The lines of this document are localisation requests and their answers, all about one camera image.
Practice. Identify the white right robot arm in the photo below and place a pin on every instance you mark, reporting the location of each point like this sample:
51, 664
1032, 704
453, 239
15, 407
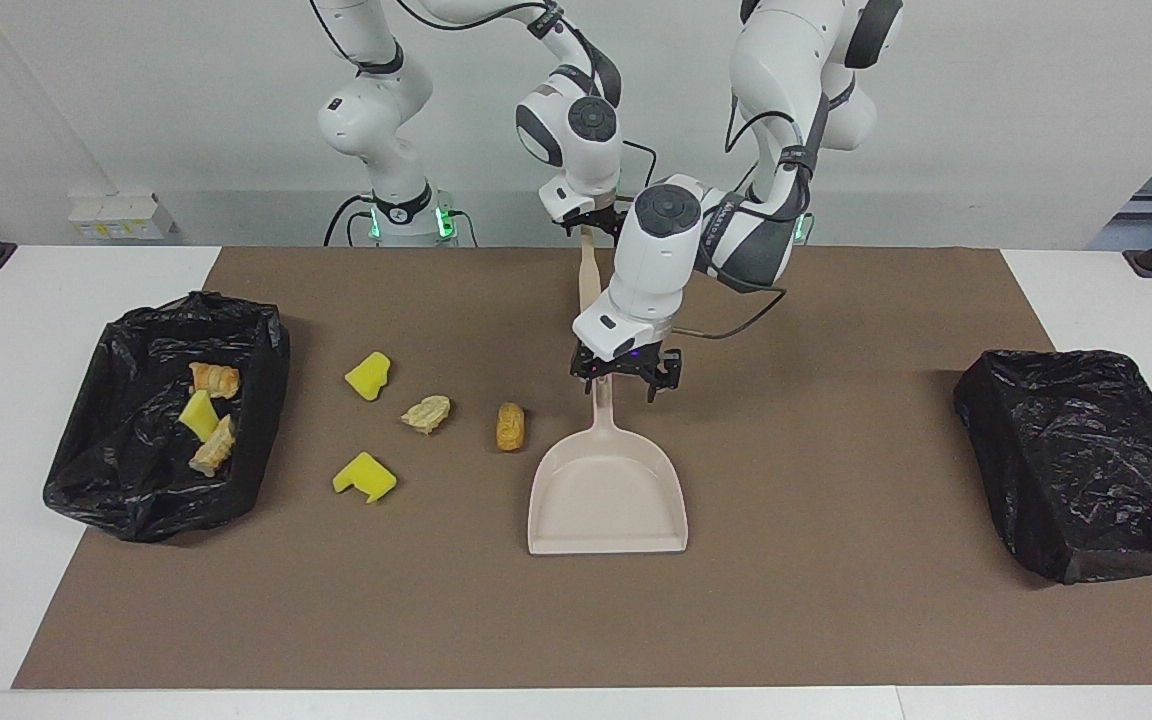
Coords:
376, 100

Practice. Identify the striped croissant piece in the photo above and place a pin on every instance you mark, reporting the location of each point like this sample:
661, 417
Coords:
214, 380

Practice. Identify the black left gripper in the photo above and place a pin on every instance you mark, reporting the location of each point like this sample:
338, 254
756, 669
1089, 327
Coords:
628, 357

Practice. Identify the white socket boxes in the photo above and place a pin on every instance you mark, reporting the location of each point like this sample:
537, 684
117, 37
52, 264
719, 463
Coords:
116, 215

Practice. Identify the brown table mat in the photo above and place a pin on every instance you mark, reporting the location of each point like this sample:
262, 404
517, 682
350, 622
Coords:
816, 450

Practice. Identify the puff pastry piece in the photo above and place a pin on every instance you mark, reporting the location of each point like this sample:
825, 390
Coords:
213, 450

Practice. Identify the beige plastic dustpan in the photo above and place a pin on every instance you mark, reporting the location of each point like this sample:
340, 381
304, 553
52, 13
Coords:
606, 500

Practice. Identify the beige hand brush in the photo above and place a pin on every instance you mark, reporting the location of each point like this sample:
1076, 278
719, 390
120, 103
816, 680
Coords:
588, 280

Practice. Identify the yellow sponge piece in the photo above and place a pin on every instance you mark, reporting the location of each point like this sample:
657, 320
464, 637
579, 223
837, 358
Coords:
198, 415
361, 475
368, 378

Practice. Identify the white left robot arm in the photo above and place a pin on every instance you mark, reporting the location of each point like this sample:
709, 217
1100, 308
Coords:
656, 270

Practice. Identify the black bag-lined bin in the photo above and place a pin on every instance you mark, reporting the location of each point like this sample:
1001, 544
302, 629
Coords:
126, 470
1076, 460

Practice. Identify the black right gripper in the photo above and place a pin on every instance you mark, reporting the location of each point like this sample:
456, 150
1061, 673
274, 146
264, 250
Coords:
598, 216

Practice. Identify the golden oval bread roll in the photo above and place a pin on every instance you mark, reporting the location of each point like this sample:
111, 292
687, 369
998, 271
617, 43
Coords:
510, 428

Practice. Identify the pale bread piece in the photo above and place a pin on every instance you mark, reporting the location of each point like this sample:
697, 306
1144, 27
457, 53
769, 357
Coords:
426, 413

